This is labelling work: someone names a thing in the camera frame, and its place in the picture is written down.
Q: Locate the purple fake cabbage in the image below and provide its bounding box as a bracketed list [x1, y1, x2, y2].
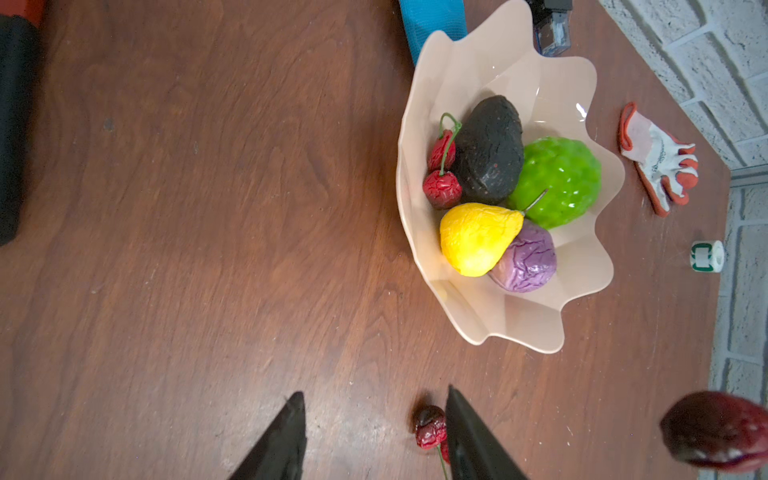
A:
[488, 220, 557, 293]

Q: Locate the black small relay part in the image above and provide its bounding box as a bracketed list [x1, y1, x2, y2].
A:
[527, 0, 573, 57]

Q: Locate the red pipe wrench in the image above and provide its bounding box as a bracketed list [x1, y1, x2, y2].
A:
[1, 0, 46, 245]

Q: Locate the blue work glove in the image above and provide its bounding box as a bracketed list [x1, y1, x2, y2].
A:
[399, 0, 468, 65]

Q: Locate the white tape roll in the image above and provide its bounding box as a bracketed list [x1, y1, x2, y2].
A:
[689, 240, 726, 273]

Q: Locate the white red work glove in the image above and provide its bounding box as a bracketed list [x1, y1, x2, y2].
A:
[618, 102, 699, 218]

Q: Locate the red cherry pair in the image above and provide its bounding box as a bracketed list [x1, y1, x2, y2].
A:
[660, 391, 767, 473]
[413, 405, 450, 480]
[422, 112, 462, 210]

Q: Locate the yellow fake pear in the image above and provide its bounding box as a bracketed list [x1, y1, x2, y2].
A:
[439, 189, 548, 278]

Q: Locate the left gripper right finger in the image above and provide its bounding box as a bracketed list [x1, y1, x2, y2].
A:
[445, 385, 528, 480]

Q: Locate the pink wavy fruit bowl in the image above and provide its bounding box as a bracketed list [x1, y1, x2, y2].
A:
[396, 1, 625, 354]

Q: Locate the dark fake avocado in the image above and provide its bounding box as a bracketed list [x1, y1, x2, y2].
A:
[451, 95, 524, 205]

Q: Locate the green bumpy fake fruit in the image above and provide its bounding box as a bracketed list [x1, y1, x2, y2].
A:
[506, 136, 602, 229]

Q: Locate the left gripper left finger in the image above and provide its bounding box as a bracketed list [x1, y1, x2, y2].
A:
[230, 391, 307, 480]

